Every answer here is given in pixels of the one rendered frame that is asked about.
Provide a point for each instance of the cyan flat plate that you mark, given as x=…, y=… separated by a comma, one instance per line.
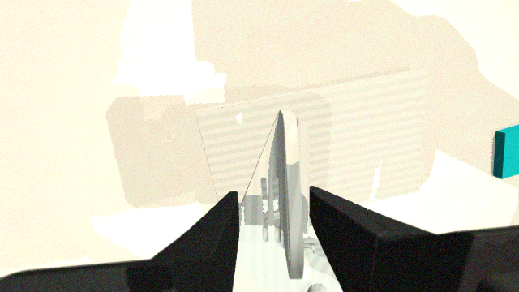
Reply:
x=506, y=158

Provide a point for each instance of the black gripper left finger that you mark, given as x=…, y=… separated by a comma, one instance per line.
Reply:
x=203, y=259

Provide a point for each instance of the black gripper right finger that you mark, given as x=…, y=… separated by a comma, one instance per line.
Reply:
x=370, y=252

